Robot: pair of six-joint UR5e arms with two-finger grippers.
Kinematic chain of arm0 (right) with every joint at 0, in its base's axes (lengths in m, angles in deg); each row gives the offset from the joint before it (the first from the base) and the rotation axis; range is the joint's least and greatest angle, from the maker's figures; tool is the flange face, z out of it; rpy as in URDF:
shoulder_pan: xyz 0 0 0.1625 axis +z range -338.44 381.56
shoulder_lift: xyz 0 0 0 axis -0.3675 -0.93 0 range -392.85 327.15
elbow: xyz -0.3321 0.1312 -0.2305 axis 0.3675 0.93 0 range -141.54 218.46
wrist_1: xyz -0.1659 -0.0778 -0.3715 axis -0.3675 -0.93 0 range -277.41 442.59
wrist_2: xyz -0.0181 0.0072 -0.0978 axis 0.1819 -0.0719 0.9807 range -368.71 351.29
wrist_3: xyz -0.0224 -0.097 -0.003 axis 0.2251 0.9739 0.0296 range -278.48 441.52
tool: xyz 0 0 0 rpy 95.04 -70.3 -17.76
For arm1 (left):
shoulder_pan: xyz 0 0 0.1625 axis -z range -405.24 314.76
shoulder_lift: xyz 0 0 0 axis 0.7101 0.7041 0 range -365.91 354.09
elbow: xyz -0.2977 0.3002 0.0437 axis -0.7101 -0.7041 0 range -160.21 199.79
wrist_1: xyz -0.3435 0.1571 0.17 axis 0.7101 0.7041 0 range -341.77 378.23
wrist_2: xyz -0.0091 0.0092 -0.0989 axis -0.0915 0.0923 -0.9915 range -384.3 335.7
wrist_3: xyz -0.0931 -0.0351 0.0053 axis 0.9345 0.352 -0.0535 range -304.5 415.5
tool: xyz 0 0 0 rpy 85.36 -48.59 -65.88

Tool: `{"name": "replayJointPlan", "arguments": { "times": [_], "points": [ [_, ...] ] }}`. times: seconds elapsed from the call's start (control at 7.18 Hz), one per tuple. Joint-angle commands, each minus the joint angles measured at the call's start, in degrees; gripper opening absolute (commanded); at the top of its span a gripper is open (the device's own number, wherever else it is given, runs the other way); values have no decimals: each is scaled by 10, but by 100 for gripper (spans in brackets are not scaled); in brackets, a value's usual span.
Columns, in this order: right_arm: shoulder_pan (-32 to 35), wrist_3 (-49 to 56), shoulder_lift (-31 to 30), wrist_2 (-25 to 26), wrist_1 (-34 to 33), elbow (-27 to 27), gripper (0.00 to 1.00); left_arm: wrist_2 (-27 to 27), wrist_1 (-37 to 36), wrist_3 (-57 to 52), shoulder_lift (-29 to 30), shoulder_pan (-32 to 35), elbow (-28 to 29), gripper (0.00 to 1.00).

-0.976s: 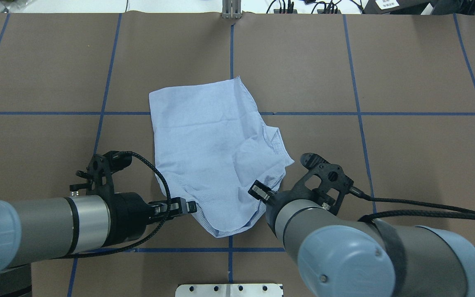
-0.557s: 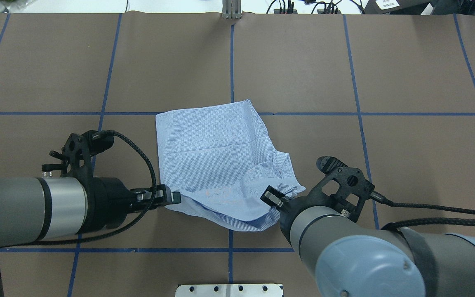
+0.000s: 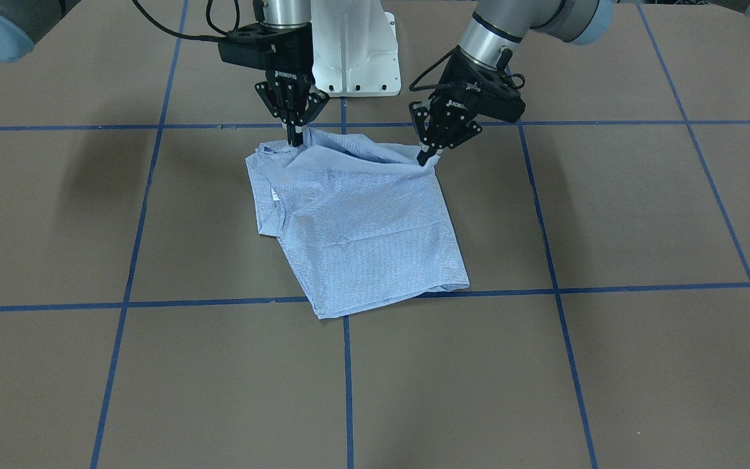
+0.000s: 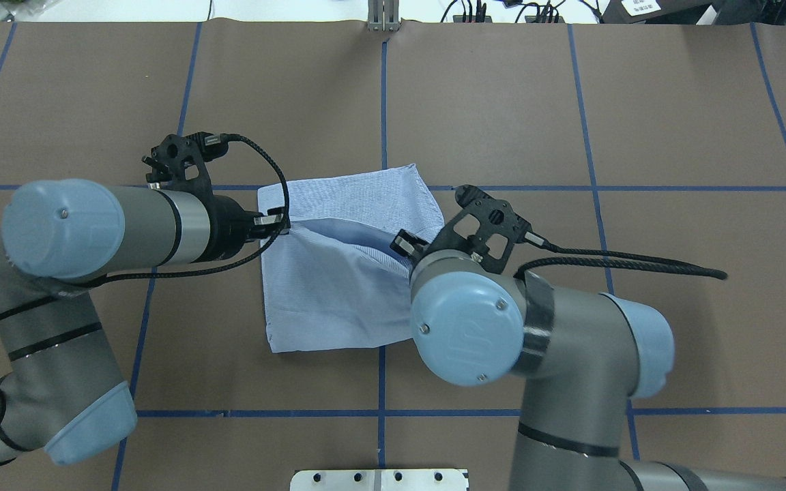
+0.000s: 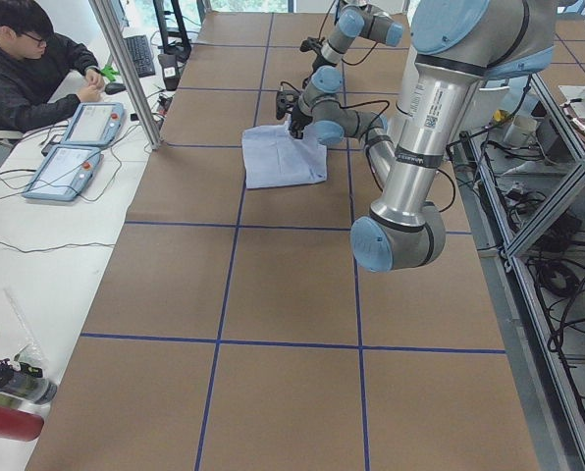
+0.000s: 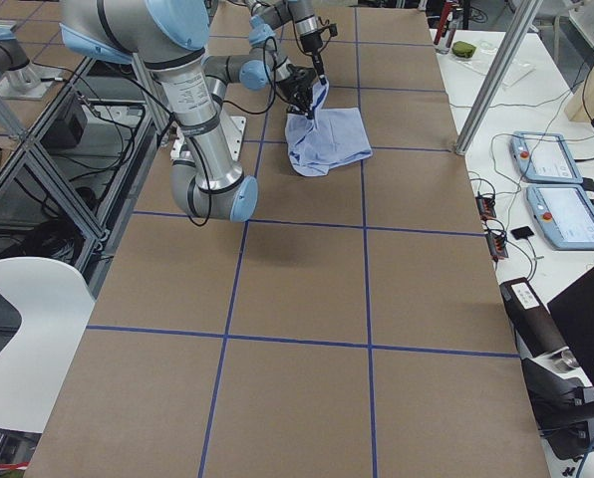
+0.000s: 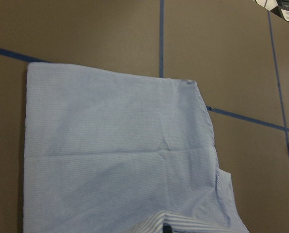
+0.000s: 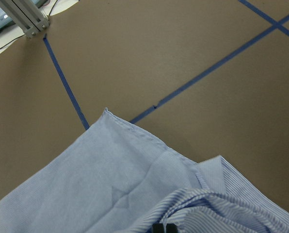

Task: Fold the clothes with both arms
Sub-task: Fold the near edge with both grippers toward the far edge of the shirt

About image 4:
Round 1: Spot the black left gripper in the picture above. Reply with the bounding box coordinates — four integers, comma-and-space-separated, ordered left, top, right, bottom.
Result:
209, 196, 290, 261

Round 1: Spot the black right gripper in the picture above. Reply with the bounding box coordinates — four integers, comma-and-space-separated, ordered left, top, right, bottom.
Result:
390, 229, 443, 268

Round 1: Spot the light blue striped shirt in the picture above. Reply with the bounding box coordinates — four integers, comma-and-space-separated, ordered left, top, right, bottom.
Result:
260, 164, 445, 353

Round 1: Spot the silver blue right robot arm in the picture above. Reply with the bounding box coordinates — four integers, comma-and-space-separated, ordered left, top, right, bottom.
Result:
391, 230, 786, 490

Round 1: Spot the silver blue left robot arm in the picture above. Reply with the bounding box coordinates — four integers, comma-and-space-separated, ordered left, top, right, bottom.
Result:
0, 179, 289, 467

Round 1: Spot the black box with label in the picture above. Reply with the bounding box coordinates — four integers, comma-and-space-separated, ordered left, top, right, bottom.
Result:
601, 1, 712, 25

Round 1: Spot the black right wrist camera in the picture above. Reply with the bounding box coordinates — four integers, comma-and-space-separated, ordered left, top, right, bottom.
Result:
435, 184, 549, 273

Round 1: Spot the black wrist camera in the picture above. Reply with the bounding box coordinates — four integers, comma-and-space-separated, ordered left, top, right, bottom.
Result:
435, 184, 549, 273
141, 132, 229, 201

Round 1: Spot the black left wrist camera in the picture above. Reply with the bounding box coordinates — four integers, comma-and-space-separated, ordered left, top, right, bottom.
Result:
141, 132, 229, 201

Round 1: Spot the aluminium frame post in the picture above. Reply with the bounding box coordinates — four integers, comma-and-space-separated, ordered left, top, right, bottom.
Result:
367, 0, 401, 32

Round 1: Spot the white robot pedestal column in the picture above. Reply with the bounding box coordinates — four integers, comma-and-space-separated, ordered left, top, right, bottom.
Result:
289, 468, 470, 490

